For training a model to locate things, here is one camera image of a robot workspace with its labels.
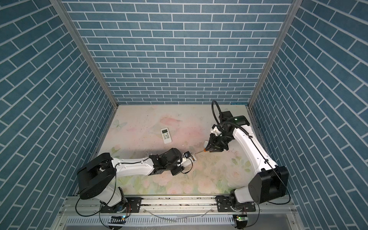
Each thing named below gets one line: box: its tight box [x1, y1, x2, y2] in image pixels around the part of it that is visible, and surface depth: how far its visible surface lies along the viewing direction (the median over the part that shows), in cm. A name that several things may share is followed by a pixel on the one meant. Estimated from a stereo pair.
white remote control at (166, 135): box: [160, 127, 173, 145], surface depth 101 cm
